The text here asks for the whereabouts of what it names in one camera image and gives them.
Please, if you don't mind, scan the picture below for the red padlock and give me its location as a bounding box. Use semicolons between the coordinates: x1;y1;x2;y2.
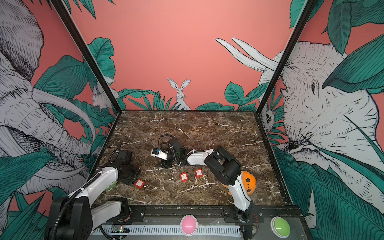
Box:
180;173;189;182
135;179;145;189
195;169;204;178

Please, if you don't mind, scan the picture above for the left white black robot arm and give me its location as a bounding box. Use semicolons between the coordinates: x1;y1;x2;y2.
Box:
44;145;140;240

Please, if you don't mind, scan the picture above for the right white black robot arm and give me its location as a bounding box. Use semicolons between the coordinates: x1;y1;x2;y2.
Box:
151;135;257;223

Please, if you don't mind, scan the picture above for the green number block toy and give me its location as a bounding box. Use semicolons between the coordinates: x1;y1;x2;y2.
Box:
105;181;118;192

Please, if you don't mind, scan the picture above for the white vented strip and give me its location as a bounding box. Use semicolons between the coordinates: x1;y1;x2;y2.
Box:
103;225;242;238

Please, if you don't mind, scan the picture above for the pink push button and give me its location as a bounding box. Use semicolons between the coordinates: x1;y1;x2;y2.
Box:
180;215;199;237

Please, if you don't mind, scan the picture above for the orange shark plush toy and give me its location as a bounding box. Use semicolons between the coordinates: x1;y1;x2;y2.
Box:
242;171;257;196

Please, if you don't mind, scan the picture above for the green push button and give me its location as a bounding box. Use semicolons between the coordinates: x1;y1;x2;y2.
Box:
270;216;291;239

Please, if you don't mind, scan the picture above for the black front mounting rail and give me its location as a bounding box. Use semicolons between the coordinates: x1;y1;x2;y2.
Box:
104;205;304;225

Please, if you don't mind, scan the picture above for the left black frame post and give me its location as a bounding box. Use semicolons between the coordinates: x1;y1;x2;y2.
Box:
51;0;122;115

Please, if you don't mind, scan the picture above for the black frame post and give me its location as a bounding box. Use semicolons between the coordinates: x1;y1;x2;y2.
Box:
51;0;122;115
256;0;317;116

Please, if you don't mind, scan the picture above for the right black frame post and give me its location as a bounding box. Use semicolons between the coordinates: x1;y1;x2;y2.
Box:
256;0;317;116

